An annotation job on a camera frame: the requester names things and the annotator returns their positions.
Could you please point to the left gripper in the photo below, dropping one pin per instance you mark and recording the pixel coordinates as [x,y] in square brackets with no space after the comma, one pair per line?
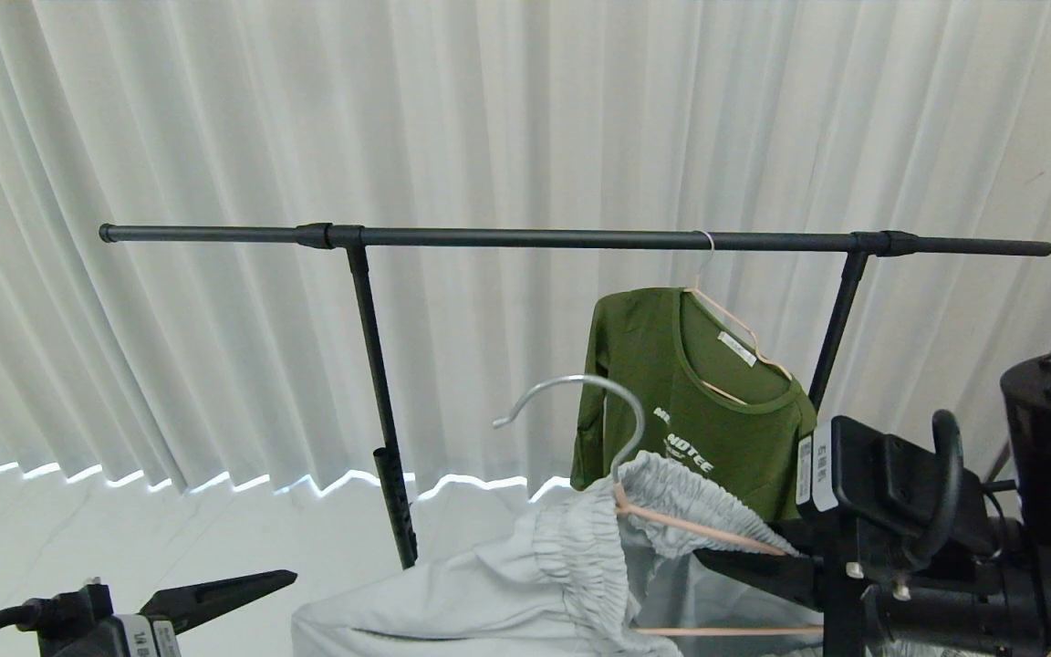
[147,637]

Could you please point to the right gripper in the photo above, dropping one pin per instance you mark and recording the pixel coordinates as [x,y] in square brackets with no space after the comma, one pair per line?
[936,620]

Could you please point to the pink clothes hanger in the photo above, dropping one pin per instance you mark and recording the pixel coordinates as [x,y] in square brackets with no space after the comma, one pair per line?
[735,324]
[708,532]

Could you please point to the green printed garment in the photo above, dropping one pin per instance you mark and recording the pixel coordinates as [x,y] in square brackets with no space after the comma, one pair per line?
[744,438]

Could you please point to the pale grey garment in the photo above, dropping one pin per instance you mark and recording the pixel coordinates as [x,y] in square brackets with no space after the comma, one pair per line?
[489,593]

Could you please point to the black clothes rack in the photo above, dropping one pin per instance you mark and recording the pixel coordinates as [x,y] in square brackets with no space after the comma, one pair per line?
[580,239]

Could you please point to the white curtain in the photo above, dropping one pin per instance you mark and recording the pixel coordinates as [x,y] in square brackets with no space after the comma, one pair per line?
[306,109]

